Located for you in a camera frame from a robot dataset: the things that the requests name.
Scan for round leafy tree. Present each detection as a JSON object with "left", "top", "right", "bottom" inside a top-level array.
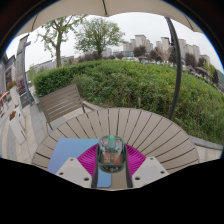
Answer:
[{"left": 73, "top": 17, "right": 126, "bottom": 60}]

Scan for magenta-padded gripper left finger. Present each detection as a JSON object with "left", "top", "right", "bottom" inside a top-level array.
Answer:
[{"left": 55, "top": 143, "right": 100, "bottom": 189}]

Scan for grey slatted outdoor chair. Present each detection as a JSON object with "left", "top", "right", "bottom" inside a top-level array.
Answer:
[{"left": 38, "top": 83, "right": 96, "bottom": 131}]

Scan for blue mouse pad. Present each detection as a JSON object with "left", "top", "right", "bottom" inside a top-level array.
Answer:
[{"left": 46, "top": 137, "right": 113, "bottom": 189}]

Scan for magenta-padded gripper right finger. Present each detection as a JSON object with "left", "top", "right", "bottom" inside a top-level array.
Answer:
[{"left": 123, "top": 143, "right": 170, "bottom": 189}]

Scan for bare-trunked leaning tree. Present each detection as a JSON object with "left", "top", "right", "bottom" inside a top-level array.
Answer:
[{"left": 36, "top": 14, "right": 86, "bottom": 69}]

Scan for white planter box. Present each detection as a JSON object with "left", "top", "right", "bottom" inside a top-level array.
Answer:
[{"left": 8, "top": 109, "right": 28, "bottom": 145}]

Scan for transparent green computer mouse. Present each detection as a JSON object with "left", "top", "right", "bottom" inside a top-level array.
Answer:
[{"left": 97, "top": 134, "right": 128, "bottom": 174}]

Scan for distant high-rise buildings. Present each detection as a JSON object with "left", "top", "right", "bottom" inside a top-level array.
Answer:
[{"left": 123, "top": 34, "right": 211, "bottom": 68}]

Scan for dark curved parasol pole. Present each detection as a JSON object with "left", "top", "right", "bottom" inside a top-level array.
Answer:
[{"left": 164, "top": 16, "right": 183, "bottom": 121}]

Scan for beige parasol canopy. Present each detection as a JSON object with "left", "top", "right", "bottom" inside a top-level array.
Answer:
[{"left": 16, "top": 0, "right": 203, "bottom": 38}]

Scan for green hedge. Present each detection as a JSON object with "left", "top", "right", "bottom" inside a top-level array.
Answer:
[{"left": 32, "top": 59, "right": 224, "bottom": 145}]

